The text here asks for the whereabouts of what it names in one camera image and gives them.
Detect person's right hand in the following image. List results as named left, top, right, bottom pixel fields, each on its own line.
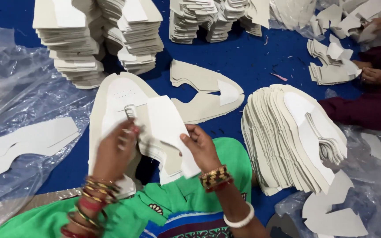
left=179, top=124, right=223, bottom=173

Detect person's left hand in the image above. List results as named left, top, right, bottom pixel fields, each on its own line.
left=92, top=118, right=141, bottom=183

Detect white shoe piece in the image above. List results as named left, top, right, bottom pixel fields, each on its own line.
left=124, top=95, right=202, bottom=186

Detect large grey white shoe upper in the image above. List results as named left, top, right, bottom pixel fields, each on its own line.
left=88, top=71, right=151, bottom=199

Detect set of coloured wrist bangles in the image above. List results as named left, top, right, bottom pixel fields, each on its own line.
left=60, top=176, right=122, bottom=238

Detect person's green garment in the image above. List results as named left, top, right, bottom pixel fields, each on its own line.
left=0, top=137, right=253, bottom=238

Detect grey shoe upper white toe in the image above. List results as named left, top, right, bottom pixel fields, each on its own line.
left=170, top=59, right=245, bottom=125

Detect white flat lining cutouts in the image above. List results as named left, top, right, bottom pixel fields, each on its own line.
left=0, top=116, right=81, bottom=176

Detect tall stacks of grey cutouts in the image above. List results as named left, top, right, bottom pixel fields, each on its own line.
left=32, top=0, right=164, bottom=90

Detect clear plastic sheet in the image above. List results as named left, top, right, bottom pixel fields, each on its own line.
left=0, top=24, right=98, bottom=238
left=274, top=126, right=381, bottom=238

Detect short stacks of grey cutouts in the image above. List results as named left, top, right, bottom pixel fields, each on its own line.
left=169, top=0, right=271, bottom=44

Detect white bangle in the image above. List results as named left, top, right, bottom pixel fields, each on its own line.
left=223, top=201, right=255, bottom=229

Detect fanned stack of shoe uppers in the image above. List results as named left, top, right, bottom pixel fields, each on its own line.
left=241, top=84, right=348, bottom=197

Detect small pile of shoe cutouts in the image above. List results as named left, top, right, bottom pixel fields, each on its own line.
left=306, top=34, right=363, bottom=86

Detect grey flat offcut pieces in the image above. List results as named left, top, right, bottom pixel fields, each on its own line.
left=302, top=169, right=370, bottom=238

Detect loose heap of white cutouts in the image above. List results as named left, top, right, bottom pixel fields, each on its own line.
left=270, top=0, right=381, bottom=52

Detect small white lining cutout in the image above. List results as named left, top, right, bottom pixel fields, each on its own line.
left=360, top=132, right=381, bottom=161

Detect red gold beaded bracelet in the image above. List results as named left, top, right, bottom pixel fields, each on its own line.
left=199, top=165, right=235, bottom=193

